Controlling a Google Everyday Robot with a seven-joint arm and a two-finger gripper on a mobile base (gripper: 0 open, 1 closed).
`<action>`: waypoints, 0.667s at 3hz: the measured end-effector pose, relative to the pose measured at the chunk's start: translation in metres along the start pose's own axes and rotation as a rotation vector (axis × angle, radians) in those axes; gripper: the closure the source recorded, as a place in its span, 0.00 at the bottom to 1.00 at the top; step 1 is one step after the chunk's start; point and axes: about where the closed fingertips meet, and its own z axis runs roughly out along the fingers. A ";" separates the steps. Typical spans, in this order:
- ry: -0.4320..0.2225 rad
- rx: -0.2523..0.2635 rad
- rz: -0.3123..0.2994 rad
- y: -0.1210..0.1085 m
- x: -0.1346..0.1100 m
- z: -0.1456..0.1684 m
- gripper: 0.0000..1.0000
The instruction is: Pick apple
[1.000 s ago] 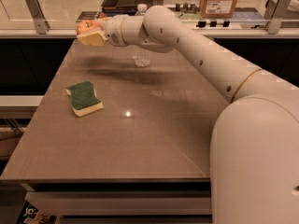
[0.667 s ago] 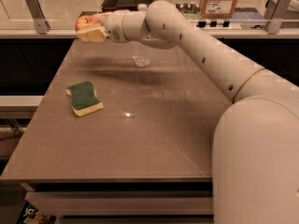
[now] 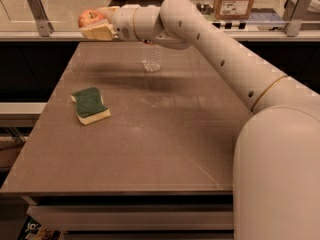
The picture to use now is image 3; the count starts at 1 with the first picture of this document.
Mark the right metal glass bracket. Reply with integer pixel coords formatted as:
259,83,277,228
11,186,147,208
284,0,312,37

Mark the left metal glass bracket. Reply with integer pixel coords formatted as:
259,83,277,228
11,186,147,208
27,0,54,37

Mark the white drawer front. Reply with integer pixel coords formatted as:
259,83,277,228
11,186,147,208
27,205,234,232

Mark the clear plastic water bottle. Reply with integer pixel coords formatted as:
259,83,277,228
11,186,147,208
142,42,162,73

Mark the green and yellow sponge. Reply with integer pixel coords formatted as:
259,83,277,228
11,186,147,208
71,87,111,125

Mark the colourful package on floor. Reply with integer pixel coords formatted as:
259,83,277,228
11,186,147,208
17,216,62,240

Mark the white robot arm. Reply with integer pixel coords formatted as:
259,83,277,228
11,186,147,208
80,0,320,240

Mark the brown cardboard box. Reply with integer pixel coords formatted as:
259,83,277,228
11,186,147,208
214,0,254,20

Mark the metal glass bracket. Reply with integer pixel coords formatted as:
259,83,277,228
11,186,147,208
284,0,312,37
27,0,54,37

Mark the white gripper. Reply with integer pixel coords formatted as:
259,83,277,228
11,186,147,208
80,4,139,42

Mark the red apple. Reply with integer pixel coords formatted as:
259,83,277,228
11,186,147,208
78,9,106,28

